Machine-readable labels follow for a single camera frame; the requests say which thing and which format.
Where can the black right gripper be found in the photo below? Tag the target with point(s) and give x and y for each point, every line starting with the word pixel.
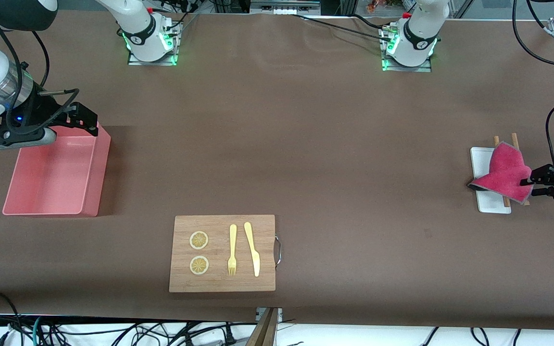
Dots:
pixel 43 111

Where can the pink and grey cloth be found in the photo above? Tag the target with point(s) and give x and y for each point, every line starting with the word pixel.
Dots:
pixel 505 175

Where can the pink plastic bin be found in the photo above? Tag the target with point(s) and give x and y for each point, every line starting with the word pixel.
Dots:
pixel 51 178

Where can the white rectangular tray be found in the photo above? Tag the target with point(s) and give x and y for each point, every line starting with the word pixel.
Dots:
pixel 481 161

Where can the yellow lemon slice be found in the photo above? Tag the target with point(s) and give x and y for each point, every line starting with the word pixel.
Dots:
pixel 198 240
pixel 199 265

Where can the wooden cutting board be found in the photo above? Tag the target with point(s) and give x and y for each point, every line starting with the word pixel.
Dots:
pixel 219 226

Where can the yellow fork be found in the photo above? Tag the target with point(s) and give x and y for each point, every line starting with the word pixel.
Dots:
pixel 232 240

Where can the yellow knife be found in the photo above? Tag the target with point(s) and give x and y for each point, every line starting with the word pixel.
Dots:
pixel 248 230

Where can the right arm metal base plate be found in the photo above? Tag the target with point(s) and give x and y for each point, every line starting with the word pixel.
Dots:
pixel 152 63

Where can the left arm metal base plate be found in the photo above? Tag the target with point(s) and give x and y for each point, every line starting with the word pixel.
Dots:
pixel 407 69

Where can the silver metal rail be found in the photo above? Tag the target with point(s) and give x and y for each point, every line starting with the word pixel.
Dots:
pixel 282 9

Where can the silver metal bracket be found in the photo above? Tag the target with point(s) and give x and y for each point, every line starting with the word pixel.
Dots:
pixel 259 315

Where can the brown wooden post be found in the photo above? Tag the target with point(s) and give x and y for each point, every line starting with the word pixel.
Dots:
pixel 265 331

